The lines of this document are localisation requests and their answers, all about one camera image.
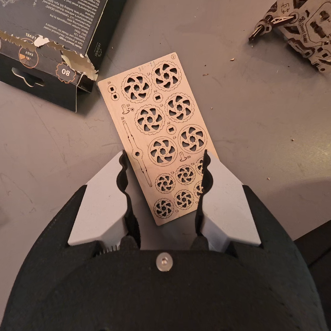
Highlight wooden parts sheet gear wheels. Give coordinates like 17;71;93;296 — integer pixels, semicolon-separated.
97;51;219;226

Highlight black cardboard box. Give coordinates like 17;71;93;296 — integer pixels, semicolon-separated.
0;0;127;113

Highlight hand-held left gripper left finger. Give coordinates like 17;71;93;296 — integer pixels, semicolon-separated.
68;151;141;249

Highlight wooden mechanical model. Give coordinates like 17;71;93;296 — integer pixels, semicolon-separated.
248;0;331;73

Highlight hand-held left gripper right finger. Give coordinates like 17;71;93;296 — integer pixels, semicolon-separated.
196;150;262;252

